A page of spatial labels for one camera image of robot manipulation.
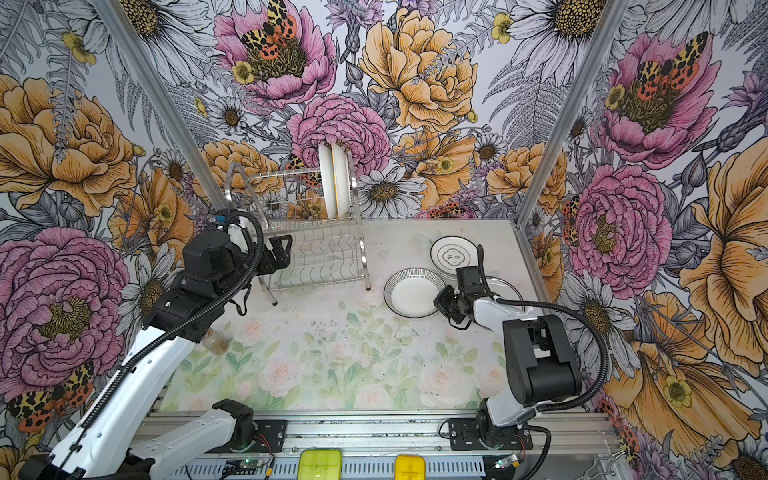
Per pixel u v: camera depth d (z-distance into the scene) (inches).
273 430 29.5
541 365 18.1
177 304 18.3
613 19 28.5
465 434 29.2
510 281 39.5
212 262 19.0
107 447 14.9
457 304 31.8
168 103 34.5
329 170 28.6
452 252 43.6
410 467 27.8
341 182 28.7
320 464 27.1
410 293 40.1
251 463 28.0
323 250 41.6
